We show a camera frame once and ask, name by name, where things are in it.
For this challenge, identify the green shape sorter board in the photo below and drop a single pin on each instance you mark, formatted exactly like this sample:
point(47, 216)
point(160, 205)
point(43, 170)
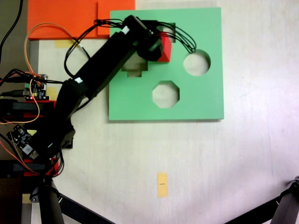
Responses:
point(201, 98)

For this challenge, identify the yellow tape strip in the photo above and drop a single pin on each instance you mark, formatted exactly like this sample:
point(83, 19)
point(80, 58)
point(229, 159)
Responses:
point(61, 43)

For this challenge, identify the black tripod leg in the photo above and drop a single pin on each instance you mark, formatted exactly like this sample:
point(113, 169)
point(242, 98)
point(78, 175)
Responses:
point(278, 205)

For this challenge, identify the red square block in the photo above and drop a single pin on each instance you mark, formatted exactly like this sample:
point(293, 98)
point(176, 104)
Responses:
point(166, 50)

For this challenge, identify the red printed base mount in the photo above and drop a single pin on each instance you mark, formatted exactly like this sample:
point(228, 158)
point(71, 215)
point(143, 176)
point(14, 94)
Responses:
point(30, 114)
point(55, 166)

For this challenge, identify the circuit board with green terminal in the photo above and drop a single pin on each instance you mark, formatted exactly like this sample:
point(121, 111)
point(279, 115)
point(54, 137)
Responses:
point(37, 89)

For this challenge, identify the small yellow tape piece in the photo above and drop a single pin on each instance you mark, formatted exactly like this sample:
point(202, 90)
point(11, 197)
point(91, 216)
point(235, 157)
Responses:
point(53, 93)

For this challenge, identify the yellow tape marker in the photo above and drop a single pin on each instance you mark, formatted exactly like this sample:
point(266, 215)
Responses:
point(162, 185)

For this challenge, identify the orange block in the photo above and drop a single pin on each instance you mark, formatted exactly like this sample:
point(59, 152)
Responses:
point(67, 18)

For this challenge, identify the black tripod with clamp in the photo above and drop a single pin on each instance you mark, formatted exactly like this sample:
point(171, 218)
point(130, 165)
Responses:
point(51, 205)

